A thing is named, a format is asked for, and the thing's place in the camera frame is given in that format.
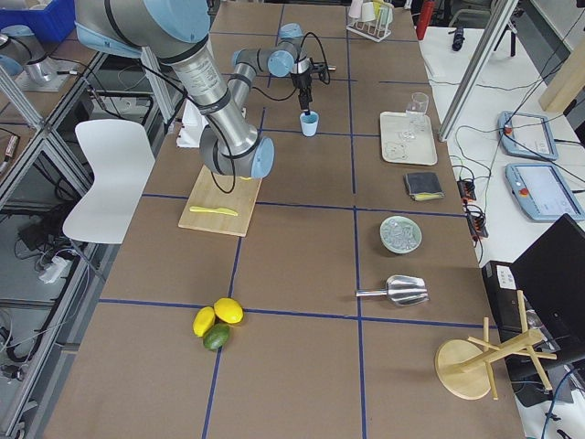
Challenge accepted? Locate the bamboo cutting board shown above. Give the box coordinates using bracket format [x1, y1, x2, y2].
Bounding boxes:
[178, 166, 262, 237]

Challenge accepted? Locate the green bowl of ice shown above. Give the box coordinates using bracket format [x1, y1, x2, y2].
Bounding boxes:
[379, 216, 422, 254]

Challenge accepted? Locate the yellow lemon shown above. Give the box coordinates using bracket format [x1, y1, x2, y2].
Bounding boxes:
[192, 306, 216, 337]
[213, 297, 244, 324]

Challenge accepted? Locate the pink cup in rack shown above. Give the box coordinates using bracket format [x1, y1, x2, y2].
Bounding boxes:
[348, 0, 363, 19]

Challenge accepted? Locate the red cylinder bottle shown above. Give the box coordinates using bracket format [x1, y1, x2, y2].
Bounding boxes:
[416, 0, 435, 41]

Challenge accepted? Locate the yellow plastic knife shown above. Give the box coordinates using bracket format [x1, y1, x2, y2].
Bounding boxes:
[188, 206, 239, 217]

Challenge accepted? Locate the far teach pendant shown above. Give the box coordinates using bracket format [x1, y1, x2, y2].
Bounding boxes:
[497, 111, 558, 161]

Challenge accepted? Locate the teach pendant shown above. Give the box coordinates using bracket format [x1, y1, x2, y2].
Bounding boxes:
[505, 164, 584, 223]
[497, 111, 558, 161]

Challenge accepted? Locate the white wire cup rack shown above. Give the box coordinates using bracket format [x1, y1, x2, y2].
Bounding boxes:
[346, 13, 392, 42]

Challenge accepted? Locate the yellow cup in rack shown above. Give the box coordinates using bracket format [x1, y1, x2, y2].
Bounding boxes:
[372, 0, 384, 18]

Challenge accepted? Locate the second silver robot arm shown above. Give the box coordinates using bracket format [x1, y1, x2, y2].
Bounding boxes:
[1, 25, 67, 92]

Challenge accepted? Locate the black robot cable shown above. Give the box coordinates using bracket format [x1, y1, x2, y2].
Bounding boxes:
[84, 31, 331, 193]

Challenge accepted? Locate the green lime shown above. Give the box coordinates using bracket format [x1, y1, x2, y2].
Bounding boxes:
[203, 323, 230, 351]

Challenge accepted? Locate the grey folded cloth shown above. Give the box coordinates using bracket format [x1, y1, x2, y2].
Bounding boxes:
[404, 172, 444, 201]

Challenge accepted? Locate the white cup in rack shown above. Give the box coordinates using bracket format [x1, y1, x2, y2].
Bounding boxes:
[358, 1, 376, 23]

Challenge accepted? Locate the wooden cup tree stand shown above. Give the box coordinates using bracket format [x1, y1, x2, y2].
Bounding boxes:
[434, 290, 557, 401]

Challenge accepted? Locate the steel ice scoop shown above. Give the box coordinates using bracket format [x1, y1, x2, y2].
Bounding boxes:
[355, 274, 430, 306]

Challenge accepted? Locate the aluminium frame post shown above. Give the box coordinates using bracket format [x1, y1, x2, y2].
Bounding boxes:
[438, 0, 518, 142]

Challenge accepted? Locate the blue storage bin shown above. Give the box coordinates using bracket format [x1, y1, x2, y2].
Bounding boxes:
[1, 0, 75, 42]

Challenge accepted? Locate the white plastic chair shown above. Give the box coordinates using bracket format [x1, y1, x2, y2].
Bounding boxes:
[63, 119, 154, 244]

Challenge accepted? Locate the black monitor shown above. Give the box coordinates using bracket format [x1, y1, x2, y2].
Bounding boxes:
[482, 214, 584, 385]

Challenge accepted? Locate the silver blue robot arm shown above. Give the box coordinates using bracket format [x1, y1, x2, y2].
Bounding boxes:
[75, 1, 310, 178]

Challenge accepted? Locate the cream bear tray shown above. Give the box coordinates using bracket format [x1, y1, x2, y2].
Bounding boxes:
[379, 112, 438, 166]

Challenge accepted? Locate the near teach pendant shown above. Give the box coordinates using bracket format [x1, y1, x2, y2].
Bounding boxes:
[505, 164, 584, 223]

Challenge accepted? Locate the white power strip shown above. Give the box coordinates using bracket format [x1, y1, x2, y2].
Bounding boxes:
[38, 255, 70, 284]

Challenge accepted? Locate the light blue cup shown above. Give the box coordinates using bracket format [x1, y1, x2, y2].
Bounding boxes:
[299, 112, 319, 137]

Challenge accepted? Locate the clear wine glass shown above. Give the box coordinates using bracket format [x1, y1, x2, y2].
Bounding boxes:
[404, 92, 429, 140]

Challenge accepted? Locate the green cup in rack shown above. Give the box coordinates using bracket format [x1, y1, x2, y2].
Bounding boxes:
[378, 1, 394, 28]

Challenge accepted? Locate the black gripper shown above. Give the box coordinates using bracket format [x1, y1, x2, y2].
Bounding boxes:
[291, 71, 313, 114]

